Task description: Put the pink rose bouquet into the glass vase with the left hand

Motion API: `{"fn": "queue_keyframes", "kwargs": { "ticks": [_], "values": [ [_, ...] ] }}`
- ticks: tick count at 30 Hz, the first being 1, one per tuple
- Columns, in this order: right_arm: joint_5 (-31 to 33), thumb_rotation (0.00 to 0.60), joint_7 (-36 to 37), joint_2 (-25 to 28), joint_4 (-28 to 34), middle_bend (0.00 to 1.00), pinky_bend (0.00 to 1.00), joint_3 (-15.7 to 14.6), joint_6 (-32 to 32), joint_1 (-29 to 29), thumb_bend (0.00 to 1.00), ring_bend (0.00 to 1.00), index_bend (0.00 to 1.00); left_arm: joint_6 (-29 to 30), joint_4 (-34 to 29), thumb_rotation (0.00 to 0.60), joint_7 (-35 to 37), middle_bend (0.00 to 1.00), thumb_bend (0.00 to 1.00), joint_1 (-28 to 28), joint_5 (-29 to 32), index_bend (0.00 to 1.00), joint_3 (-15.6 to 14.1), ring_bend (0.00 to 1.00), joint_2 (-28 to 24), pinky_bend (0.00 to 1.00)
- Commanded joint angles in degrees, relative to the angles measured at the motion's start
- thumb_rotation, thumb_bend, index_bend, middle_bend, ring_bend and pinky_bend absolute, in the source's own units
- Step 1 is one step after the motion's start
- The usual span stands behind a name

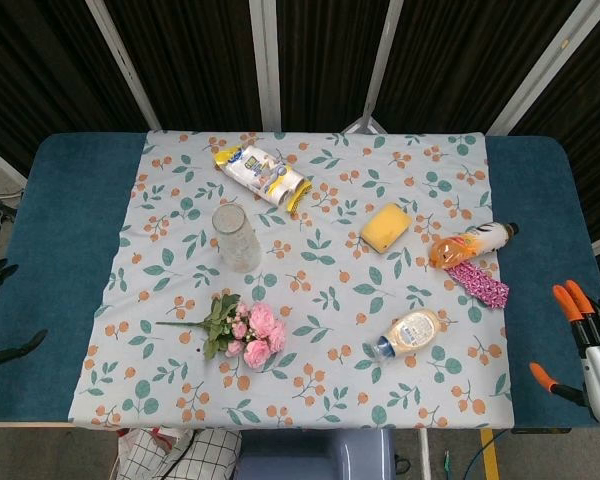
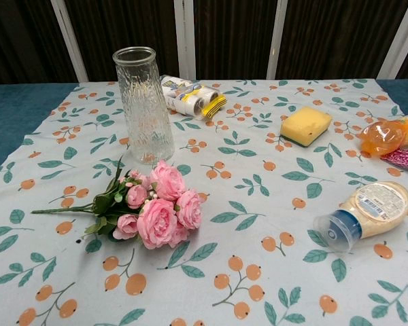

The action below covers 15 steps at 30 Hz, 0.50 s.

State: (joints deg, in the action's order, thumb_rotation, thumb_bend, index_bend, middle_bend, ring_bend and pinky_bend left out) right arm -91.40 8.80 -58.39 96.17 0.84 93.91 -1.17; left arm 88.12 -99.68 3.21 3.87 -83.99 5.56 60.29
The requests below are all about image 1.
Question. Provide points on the pink artificial flower bouquet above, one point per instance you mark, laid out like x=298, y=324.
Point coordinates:
x=260, y=320

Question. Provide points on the clear glass vase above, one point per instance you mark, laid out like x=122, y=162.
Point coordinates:
x=237, y=245

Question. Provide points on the teal blue table cover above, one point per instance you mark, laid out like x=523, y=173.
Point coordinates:
x=60, y=260

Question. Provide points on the pink patterned knitted cloth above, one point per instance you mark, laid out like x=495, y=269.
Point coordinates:
x=480, y=287

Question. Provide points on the orange drink bottle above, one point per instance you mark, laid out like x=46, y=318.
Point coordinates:
x=467, y=245

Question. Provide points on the white table leg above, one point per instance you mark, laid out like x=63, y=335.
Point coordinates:
x=424, y=455

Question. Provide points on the mayonnaise squeeze bottle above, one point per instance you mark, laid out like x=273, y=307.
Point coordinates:
x=412, y=332

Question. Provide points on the yellow sponge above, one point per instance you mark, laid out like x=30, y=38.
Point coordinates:
x=386, y=227

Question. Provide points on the white black checkered bag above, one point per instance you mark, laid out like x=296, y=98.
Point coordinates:
x=205, y=455

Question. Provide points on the floral leaf print tablecloth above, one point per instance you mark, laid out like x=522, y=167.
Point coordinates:
x=330, y=300

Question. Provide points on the yellow white snack packet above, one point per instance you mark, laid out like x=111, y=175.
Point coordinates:
x=262, y=172

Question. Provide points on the blue grey plastic stool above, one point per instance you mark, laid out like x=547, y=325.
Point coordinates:
x=315, y=457

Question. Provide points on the white post with tripod base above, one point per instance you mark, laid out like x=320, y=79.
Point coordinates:
x=380, y=65

